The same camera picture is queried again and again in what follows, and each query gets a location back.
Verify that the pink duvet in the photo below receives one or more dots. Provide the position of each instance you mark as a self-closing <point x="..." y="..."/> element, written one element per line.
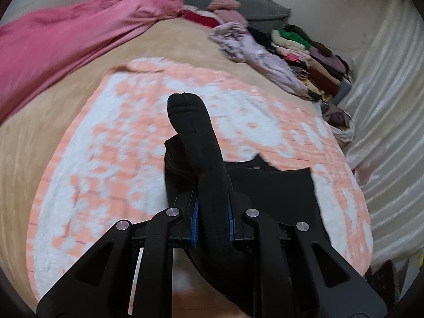
<point x="66" y="39"/>

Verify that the black fleece tights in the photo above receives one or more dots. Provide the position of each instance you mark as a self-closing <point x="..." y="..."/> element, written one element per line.
<point x="195" y="129"/>

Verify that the pink fluffy cloth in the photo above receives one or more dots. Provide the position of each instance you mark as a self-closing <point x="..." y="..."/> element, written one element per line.
<point x="228" y="10"/>

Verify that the red and white cloth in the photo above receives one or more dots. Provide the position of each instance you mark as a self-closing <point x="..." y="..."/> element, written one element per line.
<point x="198" y="16"/>

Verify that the white satin curtain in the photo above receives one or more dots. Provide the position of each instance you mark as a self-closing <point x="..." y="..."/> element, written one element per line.
<point x="391" y="122"/>

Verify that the beige bed sheet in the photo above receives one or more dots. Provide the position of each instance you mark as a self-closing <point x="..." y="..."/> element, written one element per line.
<point x="39" y="145"/>

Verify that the lilac garment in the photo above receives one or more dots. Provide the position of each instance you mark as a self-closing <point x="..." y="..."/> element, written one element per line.
<point x="265" y="59"/>

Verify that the purple and white cloth bundle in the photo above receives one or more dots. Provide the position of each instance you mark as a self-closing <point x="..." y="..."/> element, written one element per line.
<point x="339" y="121"/>

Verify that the dark object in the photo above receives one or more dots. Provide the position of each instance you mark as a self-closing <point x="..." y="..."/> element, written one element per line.
<point x="386" y="280"/>

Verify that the pile of folded clothes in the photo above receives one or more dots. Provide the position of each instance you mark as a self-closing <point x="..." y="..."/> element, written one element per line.
<point x="318" y="63"/>

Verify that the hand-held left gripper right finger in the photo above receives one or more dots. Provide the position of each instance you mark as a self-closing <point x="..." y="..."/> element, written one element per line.
<point x="231" y="223"/>

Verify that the orange and white blanket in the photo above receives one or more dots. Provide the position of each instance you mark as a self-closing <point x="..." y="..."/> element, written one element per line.
<point x="109" y="159"/>

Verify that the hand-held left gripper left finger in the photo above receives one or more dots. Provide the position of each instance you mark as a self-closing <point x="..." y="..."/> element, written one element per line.
<point x="195" y="220"/>

